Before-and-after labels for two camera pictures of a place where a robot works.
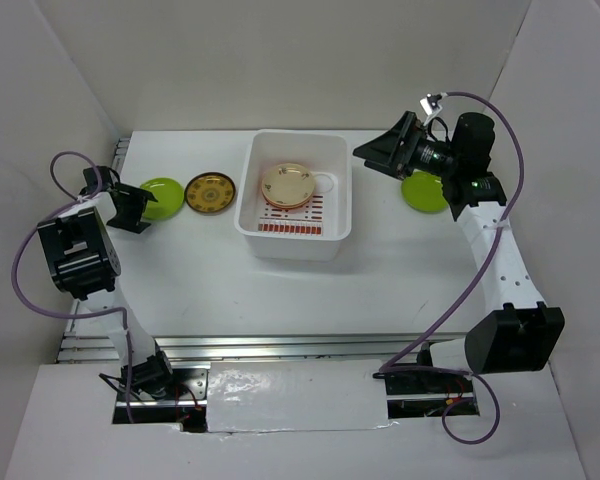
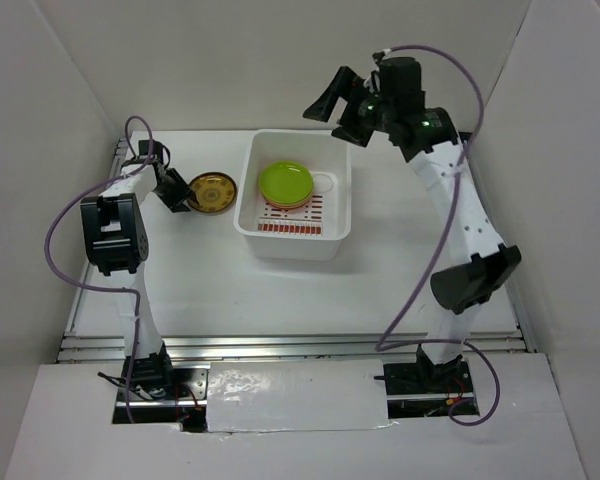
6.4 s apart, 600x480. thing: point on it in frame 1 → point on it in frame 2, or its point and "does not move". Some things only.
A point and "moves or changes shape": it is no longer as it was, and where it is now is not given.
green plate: x=169 y=197 moves or changes shape
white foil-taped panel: x=301 y=395 does not move
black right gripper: x=388 y=148 → x=323 y=107
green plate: x=424 y=192 → x=286 y=182
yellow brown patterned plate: x=209 y=192 does not move
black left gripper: x=137 y=198 → x=175 y=202
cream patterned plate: x=292 y=206 does not move
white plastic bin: x=311 y=232 does not move
